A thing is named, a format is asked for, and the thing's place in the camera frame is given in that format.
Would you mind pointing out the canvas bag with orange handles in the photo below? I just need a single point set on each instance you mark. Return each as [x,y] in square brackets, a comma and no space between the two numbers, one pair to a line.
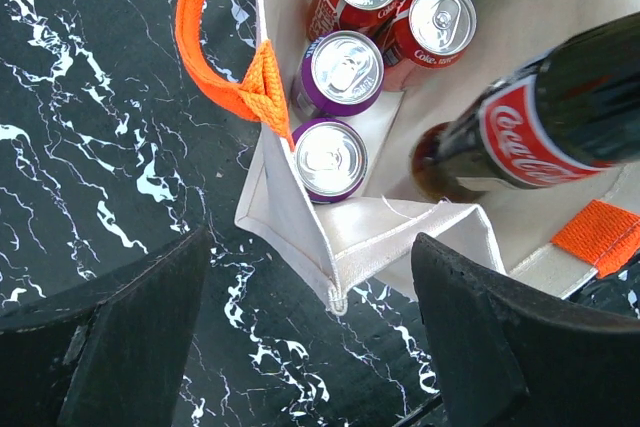
[333,248]

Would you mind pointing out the purple Fanta can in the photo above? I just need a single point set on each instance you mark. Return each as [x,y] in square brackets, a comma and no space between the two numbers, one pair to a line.
[340,75]
[331,159]

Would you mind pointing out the black marble pattern mat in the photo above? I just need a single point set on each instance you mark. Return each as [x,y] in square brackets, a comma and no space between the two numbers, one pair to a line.
[108,151]

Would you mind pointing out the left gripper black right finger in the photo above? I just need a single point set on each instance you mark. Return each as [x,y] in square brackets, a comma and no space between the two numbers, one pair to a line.
[507,354]

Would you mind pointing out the dark Pepsi bottle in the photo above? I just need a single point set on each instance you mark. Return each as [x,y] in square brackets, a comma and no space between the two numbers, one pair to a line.
[566,115]

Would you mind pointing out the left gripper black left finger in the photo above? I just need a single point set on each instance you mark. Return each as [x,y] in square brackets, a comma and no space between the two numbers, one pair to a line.
[108,352]

